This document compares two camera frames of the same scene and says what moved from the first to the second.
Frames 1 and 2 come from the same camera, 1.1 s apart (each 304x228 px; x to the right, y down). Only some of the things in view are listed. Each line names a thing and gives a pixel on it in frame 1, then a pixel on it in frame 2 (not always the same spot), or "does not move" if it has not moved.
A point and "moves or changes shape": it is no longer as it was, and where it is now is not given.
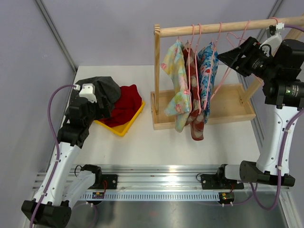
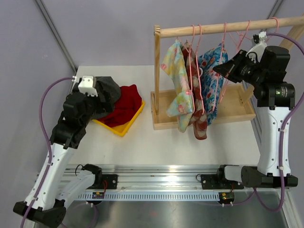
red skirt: x=126 y=107 does not move
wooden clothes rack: x=228 y=103 does not move
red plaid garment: x=196 y=120 does not move
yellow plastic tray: x=122 y=129 does not move
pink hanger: x=230 y=42 moves or changes shape
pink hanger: x=212 y=66 to x=218 y=72
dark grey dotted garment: x=108 y=92 does not move
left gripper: x=103 y=112 does not move
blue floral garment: x=208 y=61 moves or changes shape
